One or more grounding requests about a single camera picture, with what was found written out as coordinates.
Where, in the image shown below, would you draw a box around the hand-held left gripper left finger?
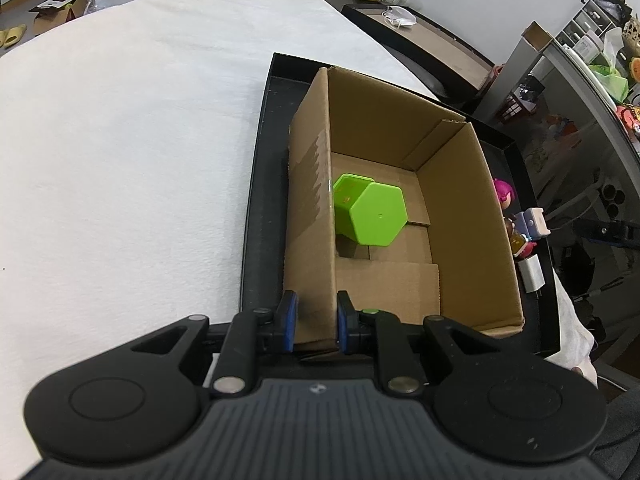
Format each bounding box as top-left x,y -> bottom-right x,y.
131,291 -> 299,395

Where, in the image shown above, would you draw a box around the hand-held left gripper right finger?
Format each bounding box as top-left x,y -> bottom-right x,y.
336,290 -> 503,395

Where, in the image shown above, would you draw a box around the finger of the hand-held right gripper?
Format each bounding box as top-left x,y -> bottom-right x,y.
575,217 -> 640,251

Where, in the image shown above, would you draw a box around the lavender white block figure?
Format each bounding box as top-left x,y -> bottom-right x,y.
515,208 -> 551,241

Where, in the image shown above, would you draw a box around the pink dinosaur toy figure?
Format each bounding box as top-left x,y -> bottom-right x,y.
492,177 -> 516,211

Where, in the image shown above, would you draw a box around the green hexagonal plastic cup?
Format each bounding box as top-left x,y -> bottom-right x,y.
332,172 -> 410,248

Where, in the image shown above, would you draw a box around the black shallow tray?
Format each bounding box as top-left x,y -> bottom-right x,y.
240,51 -> 562,361

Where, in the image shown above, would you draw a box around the brown cardboard box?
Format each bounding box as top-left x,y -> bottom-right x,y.
283,66 -> 526,356

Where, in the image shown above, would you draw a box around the white charger block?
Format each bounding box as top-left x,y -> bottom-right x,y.
517,255 -> 546,293

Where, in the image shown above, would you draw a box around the small amber toy figure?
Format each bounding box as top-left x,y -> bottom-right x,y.
505,217 -> 537,258

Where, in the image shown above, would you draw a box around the green tissue pack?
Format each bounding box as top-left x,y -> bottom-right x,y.
590,62 -> 630,101

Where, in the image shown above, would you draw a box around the grey drawer organizer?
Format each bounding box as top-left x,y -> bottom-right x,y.
555,0 -> 626,61

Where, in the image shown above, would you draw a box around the black framed brown board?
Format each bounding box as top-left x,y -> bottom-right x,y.
341,2 -> 506,111

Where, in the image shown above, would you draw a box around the white face mask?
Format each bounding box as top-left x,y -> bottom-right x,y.
382,5 -> 418,28

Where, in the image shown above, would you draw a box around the open flat cardboard box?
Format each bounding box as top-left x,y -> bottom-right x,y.
29,0 -> 88,36

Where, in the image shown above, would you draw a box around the yellow slippers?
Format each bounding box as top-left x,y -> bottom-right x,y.
0,24 -> 27,51

